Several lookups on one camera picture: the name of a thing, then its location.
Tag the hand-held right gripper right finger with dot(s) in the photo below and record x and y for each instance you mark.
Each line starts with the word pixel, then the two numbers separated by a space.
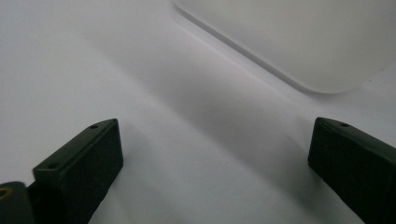
pixel 355 165

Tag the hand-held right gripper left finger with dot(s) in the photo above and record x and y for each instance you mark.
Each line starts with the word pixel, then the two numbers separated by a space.
pixel 77 169

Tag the white plastic tray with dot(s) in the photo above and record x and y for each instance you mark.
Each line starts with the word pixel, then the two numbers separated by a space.
pixel 299 40

